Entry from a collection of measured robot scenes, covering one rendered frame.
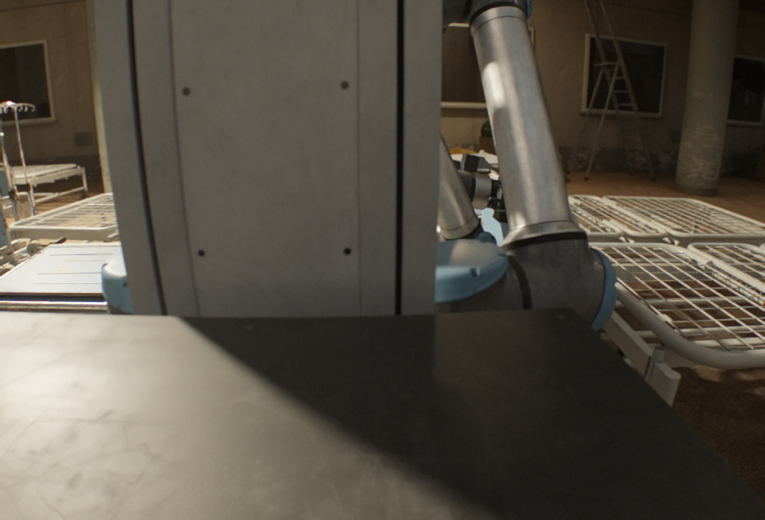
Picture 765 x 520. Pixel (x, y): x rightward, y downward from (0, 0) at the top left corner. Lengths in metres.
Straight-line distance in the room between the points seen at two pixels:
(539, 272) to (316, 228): 0.37
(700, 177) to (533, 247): 6.34
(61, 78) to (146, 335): 8.25
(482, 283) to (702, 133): 6.44
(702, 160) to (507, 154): 6.26
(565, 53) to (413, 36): 7.65
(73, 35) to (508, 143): 8.09
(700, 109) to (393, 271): 6.62
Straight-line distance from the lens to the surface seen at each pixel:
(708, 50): 7.00
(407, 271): 0.45
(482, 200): 1.07
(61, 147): 8.64
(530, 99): 0.79
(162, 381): 0.31
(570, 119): 8.07
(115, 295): 0.68
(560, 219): 0.73
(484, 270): 0.60
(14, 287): 1.54
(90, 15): 5.81
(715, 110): 6.96
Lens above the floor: 1.01
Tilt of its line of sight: 16 degrees down
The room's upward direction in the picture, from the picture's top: straight up
